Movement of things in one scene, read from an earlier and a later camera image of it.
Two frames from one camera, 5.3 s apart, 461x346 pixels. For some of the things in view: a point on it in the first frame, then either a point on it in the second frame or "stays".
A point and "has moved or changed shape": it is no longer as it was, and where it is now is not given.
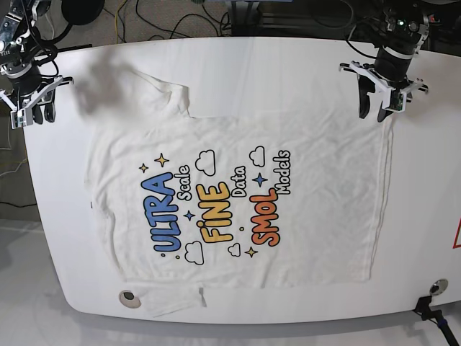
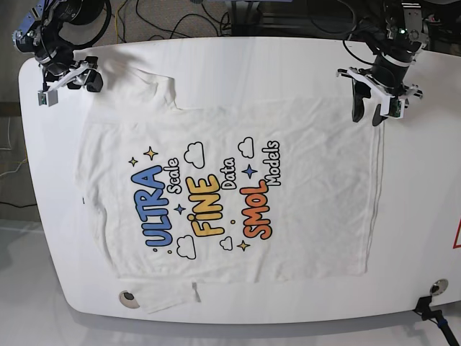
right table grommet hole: [439, 287] stays
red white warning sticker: [457, 241] stays
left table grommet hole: [128, 299] stays
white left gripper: [25, 115] → [82, 75]
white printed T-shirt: [193, 203] has moved or changed shape
